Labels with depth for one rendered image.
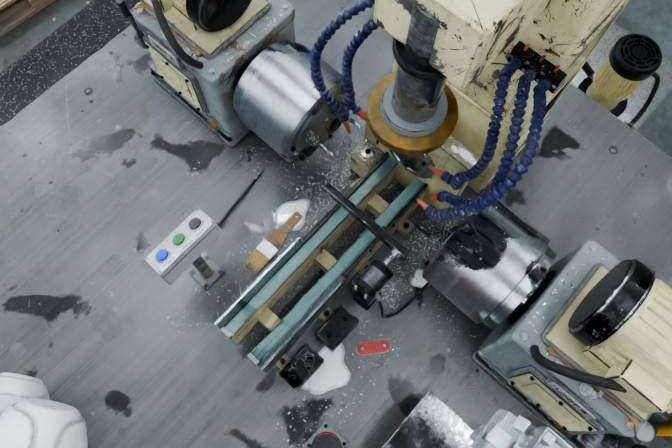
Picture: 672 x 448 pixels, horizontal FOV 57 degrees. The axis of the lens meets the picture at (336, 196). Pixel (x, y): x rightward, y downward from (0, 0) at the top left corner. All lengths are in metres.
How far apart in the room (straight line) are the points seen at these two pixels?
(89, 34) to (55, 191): 1.36
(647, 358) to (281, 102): 0.90
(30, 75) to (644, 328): 2.64
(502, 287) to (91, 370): 1.03
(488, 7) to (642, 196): 1.13
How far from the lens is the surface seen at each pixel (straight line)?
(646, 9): 3.39
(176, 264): 1.43
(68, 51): 3.10
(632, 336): 1.21
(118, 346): 1.71
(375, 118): 1.22
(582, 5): 1.09
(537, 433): 1.04
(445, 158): 1.44
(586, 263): 1.40
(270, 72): 1.47
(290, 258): 1.55
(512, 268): 1.34
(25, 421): 0.95
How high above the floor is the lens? 2.41
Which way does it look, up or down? 70 degrees down
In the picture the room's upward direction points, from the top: 2 degrees clockwise
